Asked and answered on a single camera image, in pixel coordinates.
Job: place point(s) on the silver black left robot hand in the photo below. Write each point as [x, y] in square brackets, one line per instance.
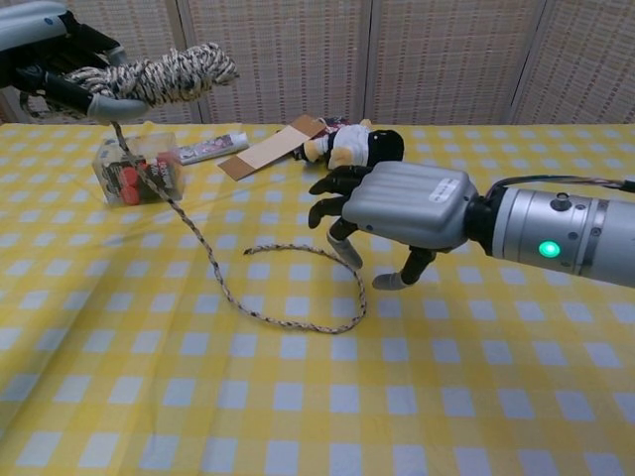
[54, 54]

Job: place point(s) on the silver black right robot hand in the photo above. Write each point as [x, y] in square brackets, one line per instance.
[407, 203]

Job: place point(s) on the black headed plush doll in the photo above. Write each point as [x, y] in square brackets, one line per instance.
[357, 141]

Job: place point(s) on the dark red printed packet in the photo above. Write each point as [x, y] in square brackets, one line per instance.
[337, 122]

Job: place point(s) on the clear box with red items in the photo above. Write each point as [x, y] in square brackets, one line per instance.
[144, 173]

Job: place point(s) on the brown cardboard card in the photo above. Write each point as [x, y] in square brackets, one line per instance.
[263, 151]

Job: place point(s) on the bamboo folding screen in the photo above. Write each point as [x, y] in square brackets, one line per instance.
[347, 54]

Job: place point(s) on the white printed tube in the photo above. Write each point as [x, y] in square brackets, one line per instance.
[213, 148]

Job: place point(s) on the yellow white checkered tablecloth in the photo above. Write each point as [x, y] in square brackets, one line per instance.
[248, 387]

